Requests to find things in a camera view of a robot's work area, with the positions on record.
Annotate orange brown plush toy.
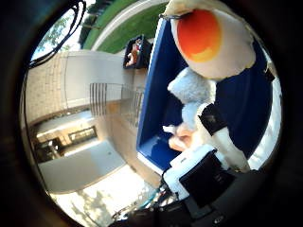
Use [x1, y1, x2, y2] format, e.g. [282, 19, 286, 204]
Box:
[162, 122, 204, 153]

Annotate white grey plush toy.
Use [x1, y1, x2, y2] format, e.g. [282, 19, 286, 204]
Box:
[167, 67, 218, 131]

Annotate white striped tablecloth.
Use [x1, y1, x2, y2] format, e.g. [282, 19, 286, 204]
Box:
[247, 77, 283, 170]

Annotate dark window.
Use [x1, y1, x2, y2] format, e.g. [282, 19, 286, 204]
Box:
[67, 126, 98, 145]

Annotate metal stair railing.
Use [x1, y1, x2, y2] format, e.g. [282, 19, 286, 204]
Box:
[89, 82, 146, 129]

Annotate orange white plush toy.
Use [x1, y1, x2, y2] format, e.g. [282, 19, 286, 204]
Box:
[125, 39, 143, 67]

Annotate thin black cables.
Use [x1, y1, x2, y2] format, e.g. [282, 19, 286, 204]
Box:
[27, 0, 88, 69]

